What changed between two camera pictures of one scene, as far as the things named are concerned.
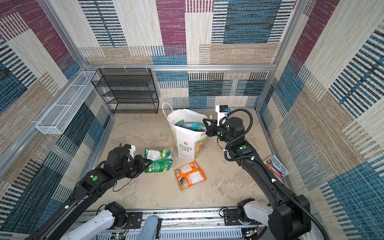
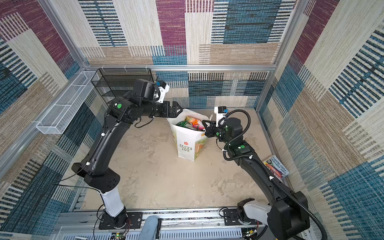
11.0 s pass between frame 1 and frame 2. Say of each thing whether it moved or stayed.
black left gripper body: moved
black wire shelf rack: stayed
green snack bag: moved
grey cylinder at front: stayed
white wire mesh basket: stayed
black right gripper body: stayed
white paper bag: stayed
